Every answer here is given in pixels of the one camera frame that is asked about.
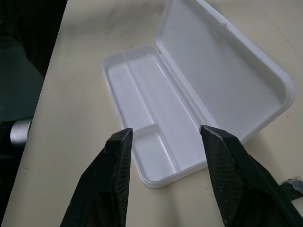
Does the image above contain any silver metal cylinder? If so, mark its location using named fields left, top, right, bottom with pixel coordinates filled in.
left=9, top=119, right=33, bottom=144

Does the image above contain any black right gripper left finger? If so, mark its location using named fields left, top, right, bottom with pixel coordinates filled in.
left=62, top=127, right=134, bottom=227

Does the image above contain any black tape strip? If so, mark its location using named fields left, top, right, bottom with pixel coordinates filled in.
left=279, top=177, right=303, bottom=202

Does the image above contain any white plastic pencil case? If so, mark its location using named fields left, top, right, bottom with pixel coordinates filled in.
left=101, top=0, right=296, bottom=189

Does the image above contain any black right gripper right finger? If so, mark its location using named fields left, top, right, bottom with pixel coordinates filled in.
left=199, top=125, right=299, bottom=227

